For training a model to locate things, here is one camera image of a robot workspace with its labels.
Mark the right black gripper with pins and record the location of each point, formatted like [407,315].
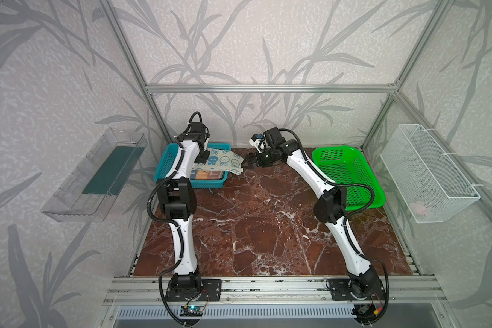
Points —
[257,159]

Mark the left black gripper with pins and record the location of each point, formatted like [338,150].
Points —
[204,155]

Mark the blue bunny towel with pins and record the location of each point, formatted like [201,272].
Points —
[222,160]

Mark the teal plastic basket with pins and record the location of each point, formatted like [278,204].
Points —
[168,158]

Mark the striped multicolour rabbit towel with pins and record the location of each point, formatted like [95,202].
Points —
[206,175]

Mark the green plastic basket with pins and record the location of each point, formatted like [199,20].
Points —
[346,164]

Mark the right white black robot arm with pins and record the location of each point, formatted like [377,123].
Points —
[331,210]

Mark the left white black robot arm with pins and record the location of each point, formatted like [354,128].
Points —
[173,202]

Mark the green lit circuit board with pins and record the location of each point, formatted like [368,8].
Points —
[191,311]

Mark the clear plastic wall shelf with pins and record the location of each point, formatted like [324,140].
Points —
[92,188]

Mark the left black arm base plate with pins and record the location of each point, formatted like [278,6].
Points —
[210,290]

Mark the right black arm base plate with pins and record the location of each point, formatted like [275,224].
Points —
[343,289]

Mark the pink item in wire basket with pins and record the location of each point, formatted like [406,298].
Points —
[419,208]

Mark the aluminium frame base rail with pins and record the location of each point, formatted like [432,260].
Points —
[264,297]

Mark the white wire mesh basket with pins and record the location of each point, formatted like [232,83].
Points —
[423,171]

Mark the right wired connector board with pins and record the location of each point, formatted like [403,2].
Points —
[367,311]

